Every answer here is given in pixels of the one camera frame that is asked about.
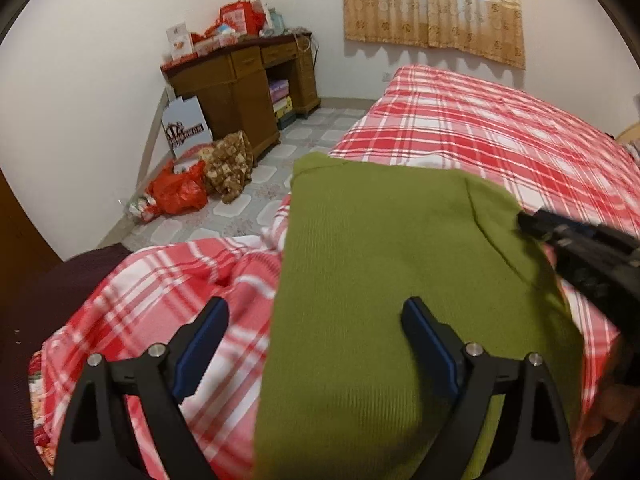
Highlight brown patterned bag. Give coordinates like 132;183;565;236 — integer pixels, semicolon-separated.
198;130;255;204

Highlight red plastic bag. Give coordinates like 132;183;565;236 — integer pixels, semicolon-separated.
141;160;208;221

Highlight books in desk shelf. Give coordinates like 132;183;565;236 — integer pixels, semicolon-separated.
269;79;295;130

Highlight green striped knit sweater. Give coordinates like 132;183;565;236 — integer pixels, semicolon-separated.
254;153;584;479

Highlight brown wooden desk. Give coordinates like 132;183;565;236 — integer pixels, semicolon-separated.
162;32;321;157

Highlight beige window curtain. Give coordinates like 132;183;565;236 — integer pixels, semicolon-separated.
343;0;526;70

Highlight white box on desk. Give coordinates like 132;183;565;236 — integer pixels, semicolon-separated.
166;23;194;61

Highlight red plaid bed sheet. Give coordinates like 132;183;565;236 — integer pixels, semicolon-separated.
29;65;639;479

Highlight red gift bag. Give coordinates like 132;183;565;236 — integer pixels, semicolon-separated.
219;0;266;36

